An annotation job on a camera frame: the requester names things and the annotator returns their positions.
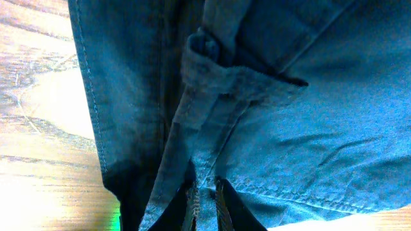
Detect dark blue shorts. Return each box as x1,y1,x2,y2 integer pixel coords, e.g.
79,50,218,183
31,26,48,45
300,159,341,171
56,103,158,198
68,0,410,230

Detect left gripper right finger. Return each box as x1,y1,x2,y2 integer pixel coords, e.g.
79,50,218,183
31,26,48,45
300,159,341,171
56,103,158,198
215,178,267,231

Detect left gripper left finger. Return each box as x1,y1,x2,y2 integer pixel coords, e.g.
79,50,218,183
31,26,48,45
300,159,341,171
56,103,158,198
148,182,200,231

